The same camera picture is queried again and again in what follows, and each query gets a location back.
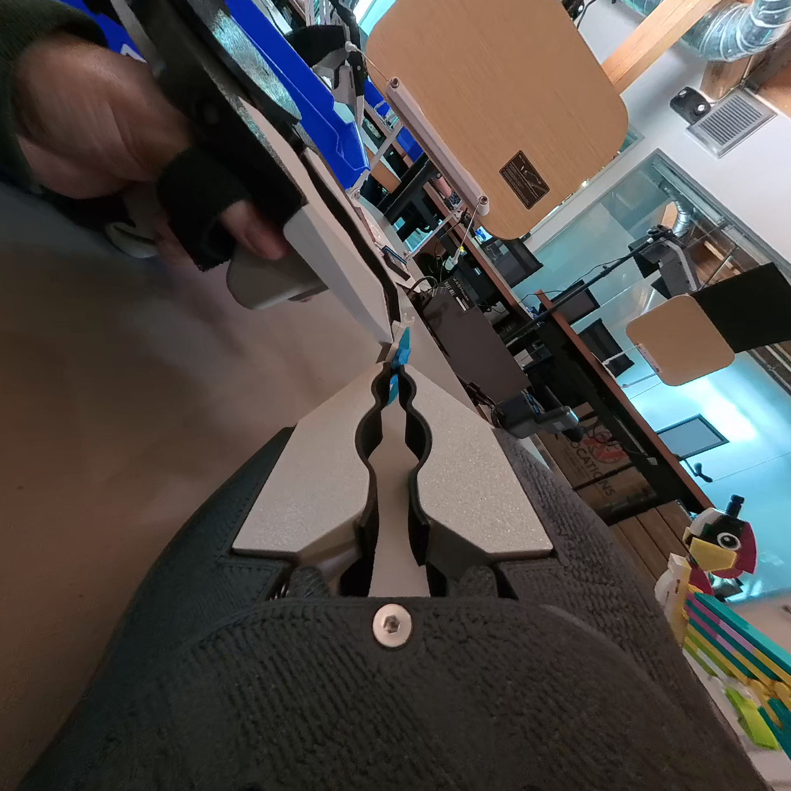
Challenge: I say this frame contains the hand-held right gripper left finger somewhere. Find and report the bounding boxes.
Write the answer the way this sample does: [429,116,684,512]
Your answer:
[230,363,396,597]

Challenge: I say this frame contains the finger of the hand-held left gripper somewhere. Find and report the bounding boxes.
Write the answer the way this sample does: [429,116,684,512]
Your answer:
[250,108,401,346]

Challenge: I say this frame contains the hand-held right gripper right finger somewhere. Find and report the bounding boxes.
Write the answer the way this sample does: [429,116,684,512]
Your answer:
[397,365,555,585]

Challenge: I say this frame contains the small white blue lego piece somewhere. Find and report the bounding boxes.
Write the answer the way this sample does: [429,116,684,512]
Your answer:
[384,316,414,409]

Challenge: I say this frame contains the person's left forearm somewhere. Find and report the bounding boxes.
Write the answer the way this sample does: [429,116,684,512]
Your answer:
[0,0,109,186]

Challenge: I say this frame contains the colourful lego bird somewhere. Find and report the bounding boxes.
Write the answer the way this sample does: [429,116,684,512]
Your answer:
[654,494,791,751]

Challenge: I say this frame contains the person's left hand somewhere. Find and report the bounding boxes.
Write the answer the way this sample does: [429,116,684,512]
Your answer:
[9,28,291,267]

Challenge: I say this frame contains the blue plastic bin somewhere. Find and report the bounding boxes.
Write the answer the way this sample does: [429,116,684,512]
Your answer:
[225,0,372,189]
[365,77,427,163]

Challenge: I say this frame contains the grey black device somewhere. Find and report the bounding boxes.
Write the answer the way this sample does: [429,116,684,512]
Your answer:
[493,391,580,441]

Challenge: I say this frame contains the printed wooden crate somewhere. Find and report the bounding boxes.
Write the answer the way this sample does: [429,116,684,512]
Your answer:
[543,426,657,526]

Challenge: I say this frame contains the black electronics box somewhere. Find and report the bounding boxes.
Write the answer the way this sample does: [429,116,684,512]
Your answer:
[425,286,534,404]

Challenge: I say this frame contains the white bar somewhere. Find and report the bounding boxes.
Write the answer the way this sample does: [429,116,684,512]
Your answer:
[384,76,490,216]

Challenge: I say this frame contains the brown edged desk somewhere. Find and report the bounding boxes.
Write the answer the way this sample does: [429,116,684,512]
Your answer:
[534,289,714,515]

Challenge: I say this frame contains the black monitor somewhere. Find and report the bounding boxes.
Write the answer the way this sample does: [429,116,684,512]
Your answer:
[549,280,601,323]

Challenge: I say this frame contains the small wood panel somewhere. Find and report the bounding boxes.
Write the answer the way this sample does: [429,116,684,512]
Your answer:
[625,294,736,388]

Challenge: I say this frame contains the wooden ceiling beam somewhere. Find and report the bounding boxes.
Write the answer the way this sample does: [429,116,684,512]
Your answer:
[601,0,725,95]

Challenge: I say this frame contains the white air vent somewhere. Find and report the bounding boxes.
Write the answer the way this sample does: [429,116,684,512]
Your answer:
[685,88,778,159]

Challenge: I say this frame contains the silver air duct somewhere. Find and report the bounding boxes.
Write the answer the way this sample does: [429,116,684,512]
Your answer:
[680,0,791,63]

